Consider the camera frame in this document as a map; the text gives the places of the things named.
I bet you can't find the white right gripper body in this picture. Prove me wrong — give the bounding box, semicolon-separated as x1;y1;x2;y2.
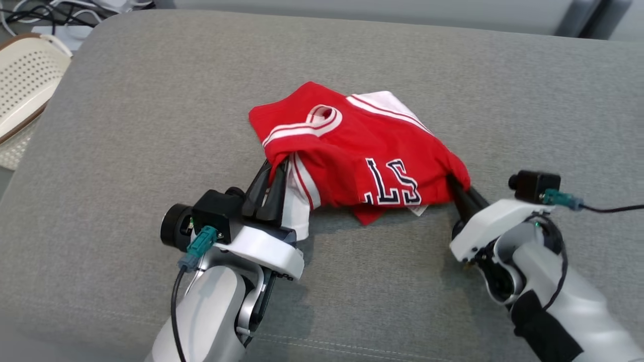
449;198;554;263

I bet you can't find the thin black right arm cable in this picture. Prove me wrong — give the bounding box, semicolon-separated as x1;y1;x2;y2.
528;211;570;311

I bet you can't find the red jersey with white sleeves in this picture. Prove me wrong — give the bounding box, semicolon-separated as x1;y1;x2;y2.
249;81;471;241

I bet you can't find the cream perforated laundry basket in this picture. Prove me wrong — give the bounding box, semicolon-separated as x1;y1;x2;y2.
0;33;73;171

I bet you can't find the right arm cable teal plug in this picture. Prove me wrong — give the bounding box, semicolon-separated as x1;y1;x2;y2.
542;189;644;214

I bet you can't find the white partition panel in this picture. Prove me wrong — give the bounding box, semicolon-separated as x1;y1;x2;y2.
579;0;644;43
153;0;602;37

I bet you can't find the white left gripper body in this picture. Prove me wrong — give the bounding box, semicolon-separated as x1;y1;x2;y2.
221;224;305;281

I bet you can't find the white power strip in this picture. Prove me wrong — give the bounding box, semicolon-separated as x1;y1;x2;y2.
31;24;94;52
88;0;154;15

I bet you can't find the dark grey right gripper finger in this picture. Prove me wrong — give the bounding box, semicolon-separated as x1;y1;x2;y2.
447;173;476;223
468;187;490;211

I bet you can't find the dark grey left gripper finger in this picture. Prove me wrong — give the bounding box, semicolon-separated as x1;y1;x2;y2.
258;160;290;224
243;160;273;218

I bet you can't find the left arm cable teal plug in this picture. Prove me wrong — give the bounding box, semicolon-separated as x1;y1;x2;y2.
171;226;219;362

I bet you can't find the arm cable teal plug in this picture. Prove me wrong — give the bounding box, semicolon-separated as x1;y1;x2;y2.
171;226;219;362
542;189;644;214

